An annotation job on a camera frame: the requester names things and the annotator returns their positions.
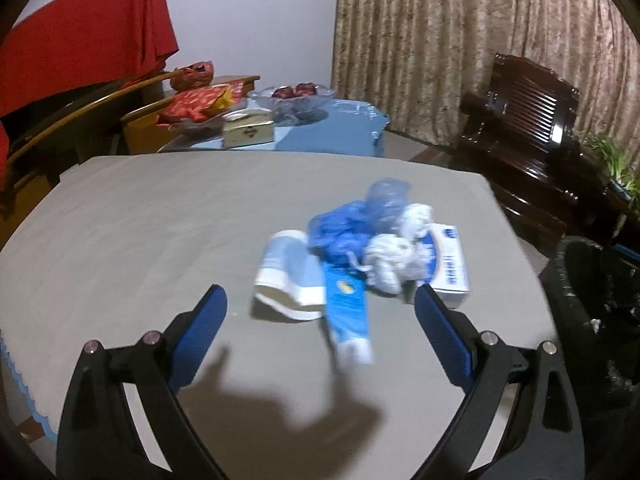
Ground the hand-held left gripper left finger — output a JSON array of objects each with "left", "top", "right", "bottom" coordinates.
[{"left": 56, "top": 284, "right": 228, "bottom": 480}]

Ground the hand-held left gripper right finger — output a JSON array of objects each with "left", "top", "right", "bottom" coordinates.
[{"left": 412, "top": 284, "right": 586, "bottom": 480}]

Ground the black lined trash bin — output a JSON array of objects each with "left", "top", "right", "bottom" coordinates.
[{"left": 540, "top": 236, "right": 640, "bottom": 411}]

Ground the white box with blue print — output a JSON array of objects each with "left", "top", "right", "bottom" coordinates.
[{"left": 417, "top": 222, "right": 472, "bottom": 309}]

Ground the blue toothpaste tube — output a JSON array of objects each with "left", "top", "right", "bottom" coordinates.
[{"left": 320, "top": 255, "right": 375, "bottom": 368}]

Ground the blue and white paper cup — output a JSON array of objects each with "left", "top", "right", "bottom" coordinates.
[{"left": 252, "top": 229, "right": 323, "bottom": 322}]

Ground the clear plastic bag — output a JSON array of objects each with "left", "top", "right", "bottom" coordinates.
[{"left": 365, "top": 177, "right": 411, "bottom": 231}]

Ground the blue plastic bag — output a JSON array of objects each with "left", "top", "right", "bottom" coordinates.
[{"left": 306, "top": 200, "right": 373, "bottom": 266}]

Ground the dark wooden side table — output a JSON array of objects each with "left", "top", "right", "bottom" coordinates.
[{"left": 565, "top": 160, "right": 640, "bottom": 251}]

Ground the green potted plant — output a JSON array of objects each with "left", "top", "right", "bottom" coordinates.
[{"left": 582, "top": 132, "right": 640, "bottom": 196}]

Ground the dark wooden armchair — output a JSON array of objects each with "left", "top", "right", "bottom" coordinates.
[{"left": 452, "top": 53, "right": 581, "bottom": 221}]

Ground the light blue scalloped undercloth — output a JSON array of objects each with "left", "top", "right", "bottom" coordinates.
[{"left": 0, "top": 332, "right": 61, "bottom": 443}]

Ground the gold tissue box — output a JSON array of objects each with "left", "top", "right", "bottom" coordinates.
[{"left": 221, "top": 112, "right": 277, "bottom": 150}]

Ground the glass plate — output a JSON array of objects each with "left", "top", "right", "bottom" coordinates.
[{"left": 160, "top": 105, "right": 241, "bottom": 136}]

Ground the small wooden cabinet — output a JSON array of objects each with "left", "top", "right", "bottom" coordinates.
[{"left": 120, "top": 75, "right": 261, "bottom": 156}]

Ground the long wooden television cabinet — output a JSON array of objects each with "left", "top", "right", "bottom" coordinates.
[{"left": 0, "top": 71, "right": 176, "bottom": 221}]

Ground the red snack packet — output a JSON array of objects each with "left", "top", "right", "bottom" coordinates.
[{"left": 157, "top": 85, "right": 228, "bottom": 123}]

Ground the glass fruit bowl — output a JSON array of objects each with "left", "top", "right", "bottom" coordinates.
[{"left": 247, "top": 84, "right": 337, "bottom": 126}]

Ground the black television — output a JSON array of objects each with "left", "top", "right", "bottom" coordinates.
[{"left": 5, "top": 77, "right": 151, "bottom": 156}]

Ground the beige patterned curtain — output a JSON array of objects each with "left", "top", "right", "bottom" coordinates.
[{"left": 331, "top": 0, "right": 640, "bottom": 161}]

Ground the red cloth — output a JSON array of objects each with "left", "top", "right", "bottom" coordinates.
[{"left": 0, "top": 0, "right": 180, "bottom": 186}]

